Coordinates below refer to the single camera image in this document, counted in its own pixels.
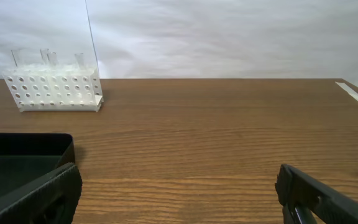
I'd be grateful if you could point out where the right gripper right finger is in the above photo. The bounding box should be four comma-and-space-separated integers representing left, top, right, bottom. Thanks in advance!
274, 164, 358, 224

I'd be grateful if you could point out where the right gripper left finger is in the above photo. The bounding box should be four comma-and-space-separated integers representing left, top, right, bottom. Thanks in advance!
0, 162, 83, 224

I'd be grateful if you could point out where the clear test tube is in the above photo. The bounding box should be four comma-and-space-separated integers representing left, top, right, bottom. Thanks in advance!
47, 52, 58, 67
74, 52, 86, 69
39, 48, 50, 65
10, 49, 21, 68

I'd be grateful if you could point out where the black tray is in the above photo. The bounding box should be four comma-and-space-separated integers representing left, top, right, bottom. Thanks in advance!
0, 133, 76, 208

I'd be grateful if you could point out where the white test tube rack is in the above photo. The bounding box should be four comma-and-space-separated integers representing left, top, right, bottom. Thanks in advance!
1, 63, 104, 113

